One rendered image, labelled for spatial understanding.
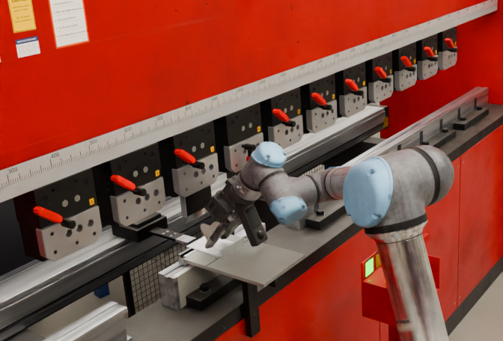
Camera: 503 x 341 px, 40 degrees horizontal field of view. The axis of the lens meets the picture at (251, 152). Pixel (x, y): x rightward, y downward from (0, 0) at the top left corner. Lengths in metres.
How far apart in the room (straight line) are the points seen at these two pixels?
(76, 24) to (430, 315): 0.89
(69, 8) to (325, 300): 1.23
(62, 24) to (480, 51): 2.57
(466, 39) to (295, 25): 1.74
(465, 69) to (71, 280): 2.42
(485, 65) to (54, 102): 2.60
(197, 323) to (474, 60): 2.32
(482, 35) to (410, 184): 2.44
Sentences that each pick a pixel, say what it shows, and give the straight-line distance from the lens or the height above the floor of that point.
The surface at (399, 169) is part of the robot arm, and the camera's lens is 1.25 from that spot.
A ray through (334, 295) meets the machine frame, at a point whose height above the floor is 0.67.
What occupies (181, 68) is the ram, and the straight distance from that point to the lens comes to 1.69.
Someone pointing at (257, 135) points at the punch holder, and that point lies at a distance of 1.94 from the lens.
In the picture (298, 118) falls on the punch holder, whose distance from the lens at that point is 2.09.
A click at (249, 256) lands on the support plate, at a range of 1.80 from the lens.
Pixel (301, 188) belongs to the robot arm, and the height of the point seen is 1.22.
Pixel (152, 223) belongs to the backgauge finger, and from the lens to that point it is 2.01.
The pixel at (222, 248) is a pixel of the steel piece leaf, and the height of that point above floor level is 1.00.
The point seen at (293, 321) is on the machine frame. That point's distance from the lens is 2.09.
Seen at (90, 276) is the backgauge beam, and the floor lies 0.93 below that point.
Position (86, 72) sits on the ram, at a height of 1.54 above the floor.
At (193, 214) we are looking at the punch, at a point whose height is 1.10.
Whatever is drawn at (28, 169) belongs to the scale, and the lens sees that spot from 1.43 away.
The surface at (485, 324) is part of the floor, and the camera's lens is 3.44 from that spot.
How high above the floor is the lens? 1.81
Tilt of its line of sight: 18 degrees down
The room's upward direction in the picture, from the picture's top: 4 degrees counter-clockwise
